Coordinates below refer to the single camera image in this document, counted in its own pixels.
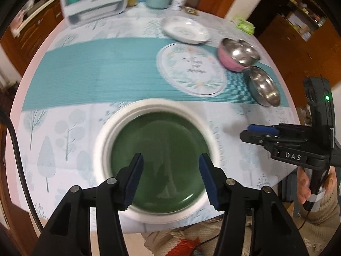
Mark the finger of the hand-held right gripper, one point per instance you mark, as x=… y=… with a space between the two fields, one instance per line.
x=253 y=138
x=262 y=129

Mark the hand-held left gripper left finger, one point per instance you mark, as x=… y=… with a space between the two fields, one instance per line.
x=134 y=176

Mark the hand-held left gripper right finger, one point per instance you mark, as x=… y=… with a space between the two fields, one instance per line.
x=207 y=178

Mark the green plate with white rim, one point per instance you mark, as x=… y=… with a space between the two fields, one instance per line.
x=159 y=162

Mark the blue steel bowl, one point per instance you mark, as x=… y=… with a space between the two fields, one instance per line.
x=264 y=86

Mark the pink steel bowl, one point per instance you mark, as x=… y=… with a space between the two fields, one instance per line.
x=237 y=53

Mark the white floral plate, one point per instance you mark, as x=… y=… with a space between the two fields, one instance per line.
x=185 y=29

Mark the person's right forearm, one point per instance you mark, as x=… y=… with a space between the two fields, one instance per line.
x=326 y=208

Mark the person's right hand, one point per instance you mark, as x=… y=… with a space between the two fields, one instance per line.
x=303 y=185

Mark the beige fringed rug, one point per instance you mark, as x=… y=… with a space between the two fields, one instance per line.
x=181 y=240

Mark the wooden cabinet with drawers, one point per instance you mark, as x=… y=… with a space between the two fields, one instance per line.
x=301 y=58

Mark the green wet wipes packet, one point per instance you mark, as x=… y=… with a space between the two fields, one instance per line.
x=243 y=24

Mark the tree print tablecloth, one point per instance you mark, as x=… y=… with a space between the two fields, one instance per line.
x=93 y=66

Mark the cluttered shelf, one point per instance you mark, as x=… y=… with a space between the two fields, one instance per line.
x=306 y=13

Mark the gold blister pack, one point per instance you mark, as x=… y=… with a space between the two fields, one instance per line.
x=191 y=11

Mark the yellow dish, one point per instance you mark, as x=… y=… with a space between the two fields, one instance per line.
x=132 y=0

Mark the dark wooden cabinet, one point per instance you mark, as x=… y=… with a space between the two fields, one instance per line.
x=32 y=29

